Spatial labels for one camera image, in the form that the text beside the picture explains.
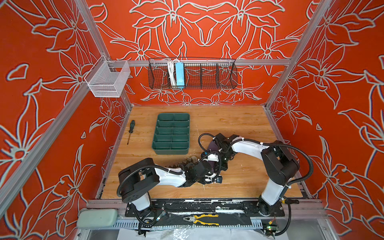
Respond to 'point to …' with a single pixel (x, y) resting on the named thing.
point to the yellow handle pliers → (194, 218)
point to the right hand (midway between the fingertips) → (213, 167)
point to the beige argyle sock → (188, 164)
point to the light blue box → (180, 74)
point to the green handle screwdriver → (131, 130)
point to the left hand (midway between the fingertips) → (209, 167)
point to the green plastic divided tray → (172, 134)
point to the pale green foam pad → (96, 218)
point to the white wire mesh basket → (106, 77)
